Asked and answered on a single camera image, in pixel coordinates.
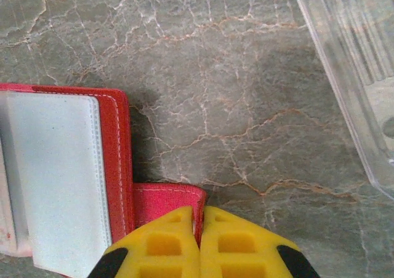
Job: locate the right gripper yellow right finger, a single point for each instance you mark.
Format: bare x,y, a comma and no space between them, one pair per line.
240,253

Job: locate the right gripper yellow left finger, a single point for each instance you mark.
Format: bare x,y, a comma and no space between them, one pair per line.
166,253

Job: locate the red card holder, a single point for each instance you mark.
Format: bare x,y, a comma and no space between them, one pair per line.
114,167

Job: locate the white VIP card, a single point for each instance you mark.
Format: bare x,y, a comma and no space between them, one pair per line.
6,216

